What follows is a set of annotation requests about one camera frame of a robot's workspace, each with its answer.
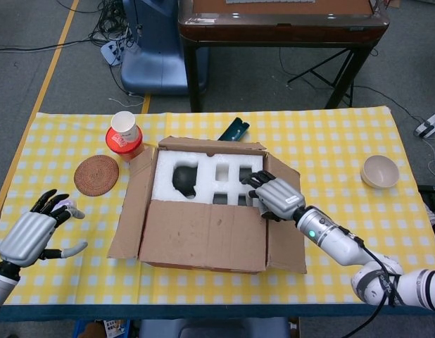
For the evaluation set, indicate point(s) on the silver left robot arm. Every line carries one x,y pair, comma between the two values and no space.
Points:
3,281

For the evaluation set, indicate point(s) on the blue padded stool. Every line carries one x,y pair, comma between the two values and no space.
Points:
210,329

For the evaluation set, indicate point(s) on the red-brown cardboard shipping box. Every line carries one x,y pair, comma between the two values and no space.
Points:
203,232

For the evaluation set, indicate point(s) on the white foam insert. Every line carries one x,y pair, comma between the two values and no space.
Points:
205,169

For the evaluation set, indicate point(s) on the blue machine base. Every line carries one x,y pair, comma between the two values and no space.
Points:
154,63

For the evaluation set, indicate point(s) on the black flat case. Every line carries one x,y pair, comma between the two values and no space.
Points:
432,197

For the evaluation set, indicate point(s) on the black teapot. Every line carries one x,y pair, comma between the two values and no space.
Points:
184,179

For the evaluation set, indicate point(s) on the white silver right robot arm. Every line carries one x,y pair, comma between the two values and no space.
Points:
330,239

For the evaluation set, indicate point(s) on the yellow white checked tablecloth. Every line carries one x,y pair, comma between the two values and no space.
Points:
238,292

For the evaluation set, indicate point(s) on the orange canister with lid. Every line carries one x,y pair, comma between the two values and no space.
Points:
127,150

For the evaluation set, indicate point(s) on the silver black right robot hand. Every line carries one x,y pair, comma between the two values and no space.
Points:
279,197

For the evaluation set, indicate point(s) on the white paper cup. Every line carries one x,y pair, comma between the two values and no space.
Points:
124,123

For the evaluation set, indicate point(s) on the beige bowl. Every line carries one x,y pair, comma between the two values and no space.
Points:
379,172

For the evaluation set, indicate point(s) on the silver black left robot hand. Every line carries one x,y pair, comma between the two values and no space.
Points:
25,236

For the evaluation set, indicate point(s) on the brown wooden mahjong table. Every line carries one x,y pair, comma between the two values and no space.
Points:
284,31

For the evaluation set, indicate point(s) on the round woven rattan coaster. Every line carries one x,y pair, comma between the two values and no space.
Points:
96,175

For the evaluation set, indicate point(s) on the white power strip with plugs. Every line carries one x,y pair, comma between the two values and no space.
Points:
113,53

